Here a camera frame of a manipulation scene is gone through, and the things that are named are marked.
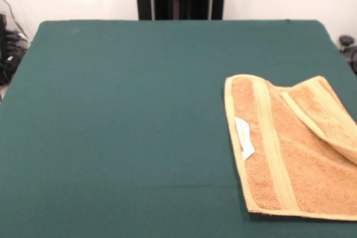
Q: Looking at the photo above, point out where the tan terry towel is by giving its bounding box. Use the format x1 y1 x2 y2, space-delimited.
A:
224 74 357 221

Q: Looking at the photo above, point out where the dark green table cloth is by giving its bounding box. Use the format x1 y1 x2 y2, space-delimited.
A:
0 19 357 238

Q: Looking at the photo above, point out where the dark pedestal foot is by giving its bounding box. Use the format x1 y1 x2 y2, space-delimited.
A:
339 35 357 76
4 28 30 82

